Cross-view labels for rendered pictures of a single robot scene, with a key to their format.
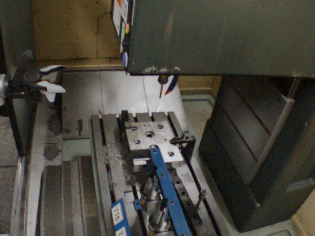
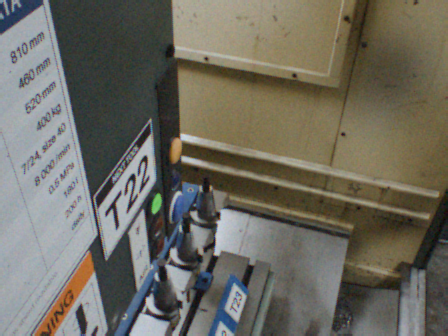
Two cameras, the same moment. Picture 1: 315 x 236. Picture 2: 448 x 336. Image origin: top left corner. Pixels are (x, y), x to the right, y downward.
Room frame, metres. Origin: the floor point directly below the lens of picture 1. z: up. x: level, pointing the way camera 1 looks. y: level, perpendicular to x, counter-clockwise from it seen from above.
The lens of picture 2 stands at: (0.89, 0.36, 1.99)
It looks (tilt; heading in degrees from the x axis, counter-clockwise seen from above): 42 degrees down; 215
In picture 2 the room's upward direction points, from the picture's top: 3 degrees clockwise
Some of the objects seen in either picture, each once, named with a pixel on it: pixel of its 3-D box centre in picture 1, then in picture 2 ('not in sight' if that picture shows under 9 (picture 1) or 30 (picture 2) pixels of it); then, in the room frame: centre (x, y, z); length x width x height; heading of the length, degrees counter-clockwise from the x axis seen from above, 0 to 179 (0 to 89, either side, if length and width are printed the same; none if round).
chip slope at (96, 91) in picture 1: (125, 107); not in sight; (1.58, 0.23, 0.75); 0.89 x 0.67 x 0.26; 110
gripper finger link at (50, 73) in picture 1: (53, 75); not in sight; (0.77, 0.37, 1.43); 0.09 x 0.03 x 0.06; 147
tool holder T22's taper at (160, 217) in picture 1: (161, 214); (186, 240); (0.42, -0.05, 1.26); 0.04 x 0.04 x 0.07
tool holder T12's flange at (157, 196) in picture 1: (150, 192); (164, 303); (0.53, -0.02, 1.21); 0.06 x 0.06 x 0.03
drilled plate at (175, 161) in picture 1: (151, 144); not in sight; (1.01, 0.01, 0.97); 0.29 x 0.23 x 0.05; 20
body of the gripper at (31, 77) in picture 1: (25, 86); not in sight; (0.68, 0.44, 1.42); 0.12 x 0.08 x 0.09; 111
